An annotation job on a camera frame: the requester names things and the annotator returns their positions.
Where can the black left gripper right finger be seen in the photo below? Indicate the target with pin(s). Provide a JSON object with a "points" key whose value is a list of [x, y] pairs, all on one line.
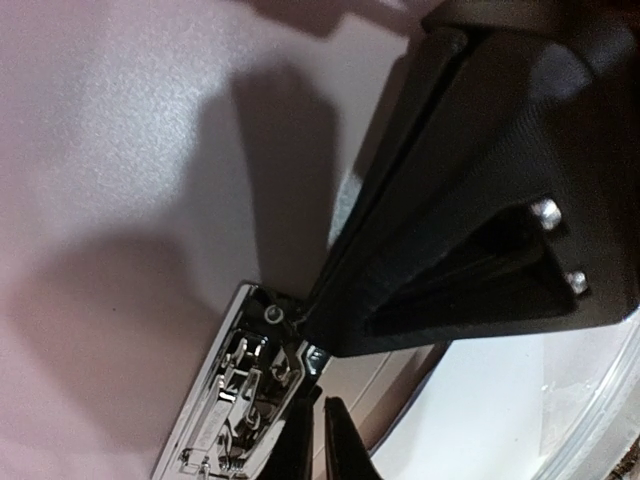
{"points": [[346, 457]]}

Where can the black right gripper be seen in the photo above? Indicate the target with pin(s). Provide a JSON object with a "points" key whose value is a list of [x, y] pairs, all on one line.
{"points": [[599, 29]]}

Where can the brown paper folder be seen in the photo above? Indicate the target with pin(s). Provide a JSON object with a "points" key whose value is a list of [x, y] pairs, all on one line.
{"points": [[153, 155]]}

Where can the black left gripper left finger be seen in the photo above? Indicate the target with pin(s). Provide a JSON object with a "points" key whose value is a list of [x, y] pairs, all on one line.
{"points": [[292, 455]]}

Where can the metal folder clip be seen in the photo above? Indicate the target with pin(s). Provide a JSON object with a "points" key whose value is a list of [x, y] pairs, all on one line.
{"points": [[257, 366]]}

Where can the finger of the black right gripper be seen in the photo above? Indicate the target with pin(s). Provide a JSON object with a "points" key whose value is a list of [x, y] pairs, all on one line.
{"points": [[391, 253], [557, 189]]}

